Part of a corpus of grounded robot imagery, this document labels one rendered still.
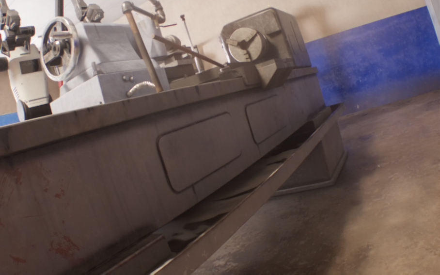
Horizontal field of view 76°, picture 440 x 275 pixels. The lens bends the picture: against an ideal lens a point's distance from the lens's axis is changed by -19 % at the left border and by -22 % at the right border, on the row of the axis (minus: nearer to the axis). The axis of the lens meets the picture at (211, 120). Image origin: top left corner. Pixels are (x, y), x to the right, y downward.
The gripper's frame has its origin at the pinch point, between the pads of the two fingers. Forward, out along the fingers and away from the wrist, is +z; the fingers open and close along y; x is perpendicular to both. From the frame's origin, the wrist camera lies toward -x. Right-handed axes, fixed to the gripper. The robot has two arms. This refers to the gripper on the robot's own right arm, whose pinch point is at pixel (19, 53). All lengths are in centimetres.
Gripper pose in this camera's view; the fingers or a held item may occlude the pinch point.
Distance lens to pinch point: 149.3
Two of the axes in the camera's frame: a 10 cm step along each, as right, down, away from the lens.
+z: 6.1, 7.3, -3.1
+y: 6.4, -2.2, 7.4
